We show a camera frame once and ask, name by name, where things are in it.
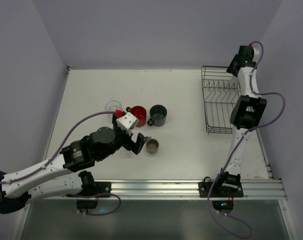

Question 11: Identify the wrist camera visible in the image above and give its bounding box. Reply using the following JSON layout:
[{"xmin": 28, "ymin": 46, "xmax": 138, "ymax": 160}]
[
  {"xmin": 116, "ymin": 112, "xmax": 139, "ymax": 132},
  {"xmin": 253, "ymin": 47, "xmax": 260, "ymax": 58}
]

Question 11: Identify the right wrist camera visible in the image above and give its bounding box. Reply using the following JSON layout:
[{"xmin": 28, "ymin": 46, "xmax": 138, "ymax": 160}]
[{"xmin": 253, "ymin": 47, "xmax": 260, "ymax": 58}]

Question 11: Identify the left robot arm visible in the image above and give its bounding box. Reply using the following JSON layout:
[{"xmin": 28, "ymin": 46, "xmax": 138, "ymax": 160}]
[{"xmin": 0, "ymin": 113, "xmax": 148, "ymax": 214}]

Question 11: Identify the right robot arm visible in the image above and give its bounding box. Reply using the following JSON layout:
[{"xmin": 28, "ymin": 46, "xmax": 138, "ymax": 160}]
[{"xmin": 211, "ymin": 43, "xmax": 267, "ymax": 197}]

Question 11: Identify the dark teal mug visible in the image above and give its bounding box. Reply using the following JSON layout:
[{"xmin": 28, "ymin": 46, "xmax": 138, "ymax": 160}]
[{"xmin": 147, "ymin": 104, "xmax": 168, "ymax": 127}]

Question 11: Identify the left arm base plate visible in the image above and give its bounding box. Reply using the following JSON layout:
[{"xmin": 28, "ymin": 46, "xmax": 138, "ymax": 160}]
[{"xmin": 77, "ymin": 181, "xmax": 112, "ymax": 198}]

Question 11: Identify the red mug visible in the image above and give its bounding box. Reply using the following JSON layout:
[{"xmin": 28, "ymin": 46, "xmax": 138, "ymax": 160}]
[{"xmin": 126, "ymin": 105, "xmax": 147, "ymax": 128}]

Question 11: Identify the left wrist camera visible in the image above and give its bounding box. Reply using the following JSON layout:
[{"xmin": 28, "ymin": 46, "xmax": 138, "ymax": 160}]
[{"xmin": 116, "ymin": 112, "xmax": 139, "ymax": 132}]

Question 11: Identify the olive green mug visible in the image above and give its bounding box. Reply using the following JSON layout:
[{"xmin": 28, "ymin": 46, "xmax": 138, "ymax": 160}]
[{"xmin": 145, "ymin": 137, "xmax": 160, "ymax": 154}]

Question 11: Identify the black wire dish rack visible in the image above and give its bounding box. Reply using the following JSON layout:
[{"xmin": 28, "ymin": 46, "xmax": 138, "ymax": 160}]
[{"xmin": 201, "ymin": 65, "xmax": 241, "ymax": 134}]

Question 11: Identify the clear faceted glass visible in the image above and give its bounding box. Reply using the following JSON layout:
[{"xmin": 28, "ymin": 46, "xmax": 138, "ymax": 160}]
[{"xmin": 105, "ymin": 100, "xmax": 123, "ymax": 112}]

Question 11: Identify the aluminium mounting rail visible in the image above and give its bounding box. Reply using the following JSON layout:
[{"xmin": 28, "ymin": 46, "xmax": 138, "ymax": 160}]
[{"xmin": 28, "ymin": 179, "xmax": 286, "ymax": 203}]

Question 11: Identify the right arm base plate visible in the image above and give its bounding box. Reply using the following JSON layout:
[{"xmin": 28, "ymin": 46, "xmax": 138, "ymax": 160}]
[{"xmin": 198, "ymin": 172, "xmax": 244, "ymax": 198}]

